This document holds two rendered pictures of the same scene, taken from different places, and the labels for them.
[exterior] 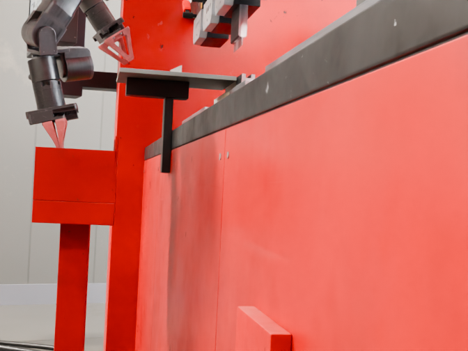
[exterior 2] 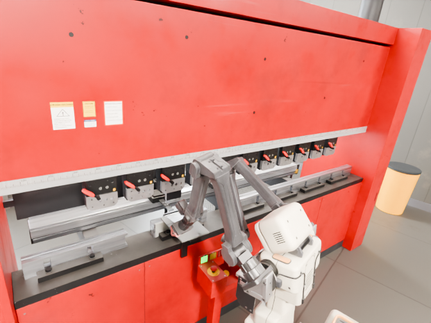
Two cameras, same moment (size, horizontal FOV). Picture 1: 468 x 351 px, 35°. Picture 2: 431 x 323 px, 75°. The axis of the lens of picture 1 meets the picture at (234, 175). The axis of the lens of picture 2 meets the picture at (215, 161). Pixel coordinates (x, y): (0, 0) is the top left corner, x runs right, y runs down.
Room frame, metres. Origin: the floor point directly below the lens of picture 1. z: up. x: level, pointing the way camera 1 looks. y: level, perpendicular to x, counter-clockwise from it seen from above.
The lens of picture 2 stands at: (2.23, 1.47, 1.97)
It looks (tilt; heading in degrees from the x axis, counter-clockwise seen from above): 21 degrees down; 243
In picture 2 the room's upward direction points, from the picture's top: 5 degrees clockwise
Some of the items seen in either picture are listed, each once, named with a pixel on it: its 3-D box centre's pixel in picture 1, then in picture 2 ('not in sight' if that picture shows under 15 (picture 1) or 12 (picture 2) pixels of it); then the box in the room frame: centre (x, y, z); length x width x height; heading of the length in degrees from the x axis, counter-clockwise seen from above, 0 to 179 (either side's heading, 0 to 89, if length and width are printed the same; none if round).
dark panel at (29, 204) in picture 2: not in sight; (109, 171); (2.09, -0.45, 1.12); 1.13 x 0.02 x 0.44; 11
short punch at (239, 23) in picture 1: (239, 28); (173, 194); (1.76, 0.00, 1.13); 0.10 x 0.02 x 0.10; 11
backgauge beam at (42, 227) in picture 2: not in sight; (199, 189); (1.42, -0.36, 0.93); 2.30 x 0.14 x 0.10; 11
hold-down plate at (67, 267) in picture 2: not in sight; (71, 266); (2.34, 0.18, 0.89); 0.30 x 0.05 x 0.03; 11
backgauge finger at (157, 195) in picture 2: not in sight; (162, 199); (1.78, -0.15, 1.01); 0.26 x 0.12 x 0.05; 101
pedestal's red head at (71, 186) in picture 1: (78, 179); (219, 271); (1.56, 0.33, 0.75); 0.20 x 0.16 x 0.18; 9
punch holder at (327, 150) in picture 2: not in sight; (327, 145); (0.21, -0.29, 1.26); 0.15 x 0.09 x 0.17; 11
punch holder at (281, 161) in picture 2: not in sight; (283, 154); (0.80, -0.18, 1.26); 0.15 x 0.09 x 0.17; 11
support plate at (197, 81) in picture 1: (174, 79); (184, 225); (1.73, 0.15, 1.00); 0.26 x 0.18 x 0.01; 101
